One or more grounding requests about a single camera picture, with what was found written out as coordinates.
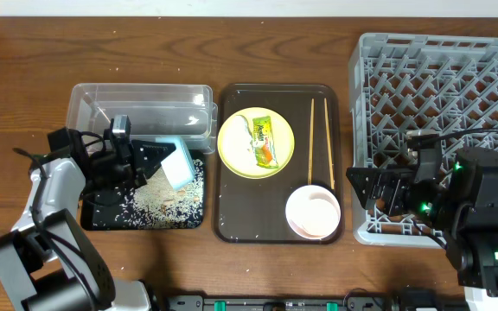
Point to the grey dishwasher rack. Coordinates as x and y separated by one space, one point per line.
399 83

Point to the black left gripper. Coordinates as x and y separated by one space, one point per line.
132 158

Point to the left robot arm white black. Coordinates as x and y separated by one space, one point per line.
46 260

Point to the white napkin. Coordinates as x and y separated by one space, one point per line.
244 133

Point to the green snack wrapper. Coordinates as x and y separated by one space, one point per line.
263 143

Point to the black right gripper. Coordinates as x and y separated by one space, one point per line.
399 181

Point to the right wooden chopstick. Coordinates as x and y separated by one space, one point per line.
329 145

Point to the wooden chopstick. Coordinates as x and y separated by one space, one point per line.
329 145
311 141

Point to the left wooden chopstick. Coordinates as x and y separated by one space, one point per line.
311 141

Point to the yellow plate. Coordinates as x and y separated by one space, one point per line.
243 163

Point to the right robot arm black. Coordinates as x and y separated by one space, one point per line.
466 212

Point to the clear plastic bin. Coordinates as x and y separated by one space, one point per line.
154 110

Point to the black tray with rice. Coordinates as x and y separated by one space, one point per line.
153 206

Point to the light blue bowl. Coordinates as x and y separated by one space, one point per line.
178 167

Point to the dark brown serving tray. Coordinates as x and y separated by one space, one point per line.
251 211

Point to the pink bowl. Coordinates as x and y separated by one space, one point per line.
313 212

